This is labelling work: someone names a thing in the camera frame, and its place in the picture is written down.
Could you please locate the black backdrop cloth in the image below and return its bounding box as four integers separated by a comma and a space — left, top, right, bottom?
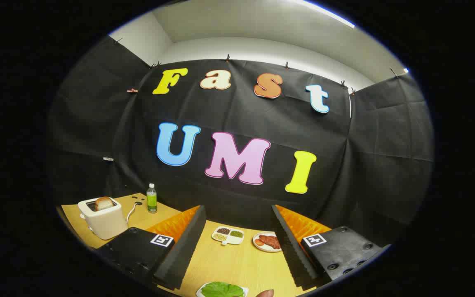
48, 35, 434, 248

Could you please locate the white oval plate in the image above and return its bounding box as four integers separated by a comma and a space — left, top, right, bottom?
252, 231, 282, 252

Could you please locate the white toaster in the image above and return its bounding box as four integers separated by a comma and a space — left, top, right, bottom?
78, 197, 128, 240

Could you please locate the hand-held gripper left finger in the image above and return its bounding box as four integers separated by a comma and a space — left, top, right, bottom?
93, 205, 207, 290

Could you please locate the bread slice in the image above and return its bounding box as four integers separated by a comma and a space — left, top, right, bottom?
94, 197, 115, 212

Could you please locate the white toaster cable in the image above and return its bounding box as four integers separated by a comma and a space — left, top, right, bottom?
126, 200, 143, 224

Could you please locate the green drink bottle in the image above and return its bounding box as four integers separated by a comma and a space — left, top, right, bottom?
146, 184, 158, 214

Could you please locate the green lettuce leaf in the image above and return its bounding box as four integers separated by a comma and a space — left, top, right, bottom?
201, 282, 245, 297

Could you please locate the red meat slice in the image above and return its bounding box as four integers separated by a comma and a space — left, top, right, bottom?
257, 234, 282, 250

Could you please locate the white square plate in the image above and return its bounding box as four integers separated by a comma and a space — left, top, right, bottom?
196, 285, 249, 297

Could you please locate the white divided bean dish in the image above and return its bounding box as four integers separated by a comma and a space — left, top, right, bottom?
212, 226, 245, 246

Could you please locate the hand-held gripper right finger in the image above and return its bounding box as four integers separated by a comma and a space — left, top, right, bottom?
271, 205, 391, 289

